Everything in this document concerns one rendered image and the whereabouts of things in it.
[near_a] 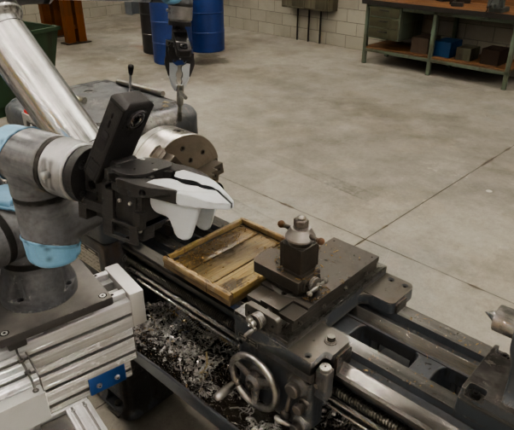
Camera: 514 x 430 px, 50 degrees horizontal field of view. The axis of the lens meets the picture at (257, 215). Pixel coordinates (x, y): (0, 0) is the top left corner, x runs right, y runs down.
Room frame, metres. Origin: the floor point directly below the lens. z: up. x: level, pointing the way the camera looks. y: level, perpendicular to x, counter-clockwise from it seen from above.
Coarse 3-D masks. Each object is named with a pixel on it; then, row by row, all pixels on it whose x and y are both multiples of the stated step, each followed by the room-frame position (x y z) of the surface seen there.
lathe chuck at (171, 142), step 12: (156, 132) 1.67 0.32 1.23; (168, 132) 1.66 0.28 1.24; (180, 132) 1.66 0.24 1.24; (192, 132) 1.69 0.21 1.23; (144, 144) 1.62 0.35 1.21; (156, 144) 1.60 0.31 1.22; (168, 144) 1.59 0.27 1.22; (180, 144) 1.62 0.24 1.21; (192, 144) 1.66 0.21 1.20; (204, 144) 1.70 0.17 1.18; (144, 156) 1.58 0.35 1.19; (180, 156) 1.62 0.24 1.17; (192, 156) 1.66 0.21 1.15; (204, 156) 1.69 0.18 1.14; (216, 156) 1.73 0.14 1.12
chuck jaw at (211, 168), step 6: (210, 162) 1.71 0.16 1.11; (216, 162) 1.70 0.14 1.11; (222, 162) 1.70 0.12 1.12; (198, 168) 1.67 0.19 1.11; (204, 168) 1.67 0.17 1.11; (210, 168) 1.66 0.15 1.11; (216, 168) 1.68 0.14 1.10; (222, 168) 1.70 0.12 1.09; (210, 174) 1.62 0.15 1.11; (216, 174) 1.65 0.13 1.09
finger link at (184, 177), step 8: (176, 176) 0.55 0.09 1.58; (184, 176) 0.55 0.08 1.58; (192, 176) 0.55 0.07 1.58; (200, 176) 0.56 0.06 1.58; (192, 184) 0.54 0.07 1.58; (200, 184) 0.53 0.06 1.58; (208, 184) 0.53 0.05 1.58; (216, 184) 0.53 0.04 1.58; (224, 192) 0.51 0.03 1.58; (232, 200) 0.51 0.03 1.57; (200, 216) 0.54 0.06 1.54; (208, 216) 0.53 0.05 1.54; (200, 224) 0.54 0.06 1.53; (208, 224) 0.53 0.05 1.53
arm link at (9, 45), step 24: (0, 0) 0.86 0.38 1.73; (0, 24) 0.85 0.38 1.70; (24, 24) 0.88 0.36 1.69; (0, 48) 0.83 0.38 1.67; (24, 48) 0.83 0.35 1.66; (0, 72) 0.83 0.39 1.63; (24, 72) 0.81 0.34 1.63; (48, 72) 0.83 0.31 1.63; (24, 96) 0.80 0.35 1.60; (48, 96) 0.80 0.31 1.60; (72, 96) 0.82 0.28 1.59; (48, 120) 0.78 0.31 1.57; (72, 120) 0.79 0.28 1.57
